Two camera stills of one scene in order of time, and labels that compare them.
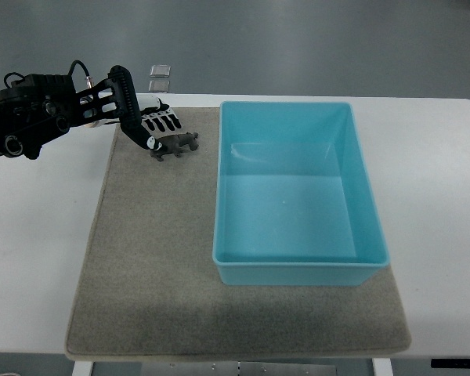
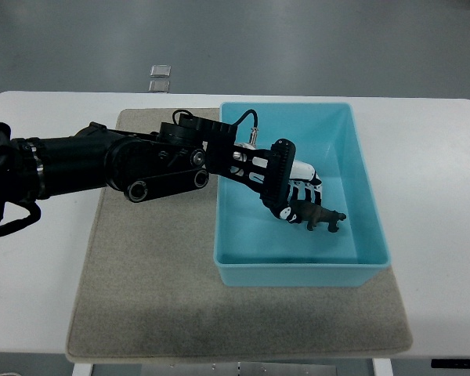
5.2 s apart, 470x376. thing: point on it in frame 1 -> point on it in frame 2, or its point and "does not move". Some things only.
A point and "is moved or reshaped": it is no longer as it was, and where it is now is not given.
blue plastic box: x=294 y=204 does not move
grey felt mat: x=146 y=286 does not move
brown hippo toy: x=173 y=144 is moved or reshaped
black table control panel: x=458 y=363 does not move
